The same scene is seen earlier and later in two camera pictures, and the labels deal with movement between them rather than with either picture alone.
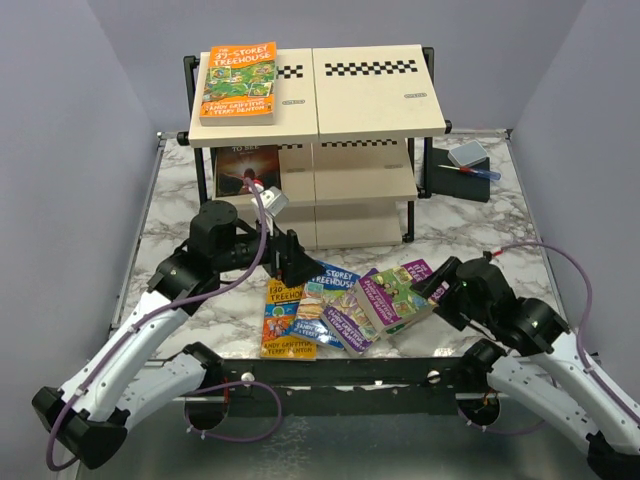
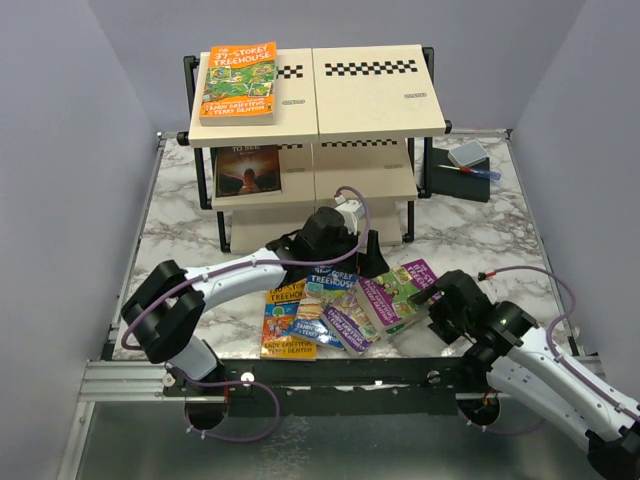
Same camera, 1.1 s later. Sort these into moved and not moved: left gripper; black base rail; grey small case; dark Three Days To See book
Moved: left gripper
Not moved: dark Three Days To See book; grey small case; black base rail
